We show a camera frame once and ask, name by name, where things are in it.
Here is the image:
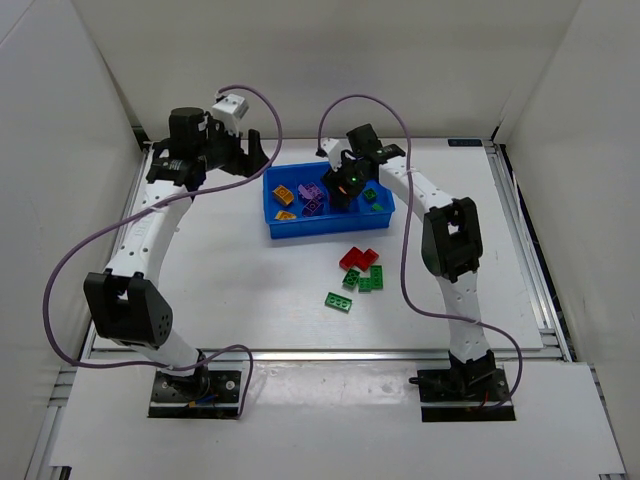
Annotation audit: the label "blue divided plastic bin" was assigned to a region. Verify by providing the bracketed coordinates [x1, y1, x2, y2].
[262, 162, 395, 239]

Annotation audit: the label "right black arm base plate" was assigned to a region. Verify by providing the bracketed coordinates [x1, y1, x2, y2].
[408, 369, 516, 423]

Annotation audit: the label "purple cable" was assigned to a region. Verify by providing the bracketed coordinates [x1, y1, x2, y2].
[42, 84, 284, 420]
[317, 93, 524, 412]

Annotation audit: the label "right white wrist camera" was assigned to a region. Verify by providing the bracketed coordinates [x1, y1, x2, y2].
[316, 138, 348, 171]

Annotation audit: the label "green lego brick bottom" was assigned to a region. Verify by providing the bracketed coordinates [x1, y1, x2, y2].
[324, 292, 352, 313]

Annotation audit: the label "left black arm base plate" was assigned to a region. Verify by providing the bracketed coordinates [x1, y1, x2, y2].
[147, 366, 243, 420]

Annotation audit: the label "purple lego brick studs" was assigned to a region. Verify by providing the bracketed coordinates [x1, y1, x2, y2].
[301, 199, 324, 218]

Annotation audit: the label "red small lego brick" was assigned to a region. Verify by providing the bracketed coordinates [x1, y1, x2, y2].
[355, 249, 379, 272]

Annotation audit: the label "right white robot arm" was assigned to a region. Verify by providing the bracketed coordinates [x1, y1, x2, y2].
[316, 124, 496, 398]

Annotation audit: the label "yellow lego brick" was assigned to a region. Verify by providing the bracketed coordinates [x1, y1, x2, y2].
[275, 210, 297, 221]
[272, 185, 295, 207]

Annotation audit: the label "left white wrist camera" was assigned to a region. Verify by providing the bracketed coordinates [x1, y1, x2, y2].
[211, 94, 249, 137]

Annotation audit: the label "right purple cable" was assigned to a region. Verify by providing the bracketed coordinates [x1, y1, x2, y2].
[317, 93, 524, 412]

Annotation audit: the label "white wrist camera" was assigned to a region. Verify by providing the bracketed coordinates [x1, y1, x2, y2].
[211, 94, 249, 137]
[316, 138, 348, 171]

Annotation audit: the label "green lego brick small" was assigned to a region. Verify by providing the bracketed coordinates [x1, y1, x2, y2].
[358, 277, 372, 293]

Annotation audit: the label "red long lego brick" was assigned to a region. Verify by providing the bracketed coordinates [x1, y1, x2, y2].
[339, 246, 363, 271]

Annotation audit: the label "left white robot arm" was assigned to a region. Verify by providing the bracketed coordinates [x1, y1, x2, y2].
[83, 95, 268, 378]

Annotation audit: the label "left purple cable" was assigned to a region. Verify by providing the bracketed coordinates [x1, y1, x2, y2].
[42, 84, 284, 420]

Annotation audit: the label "right blue table label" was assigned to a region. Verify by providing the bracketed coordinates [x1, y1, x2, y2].
[447, 138, 483, 148]

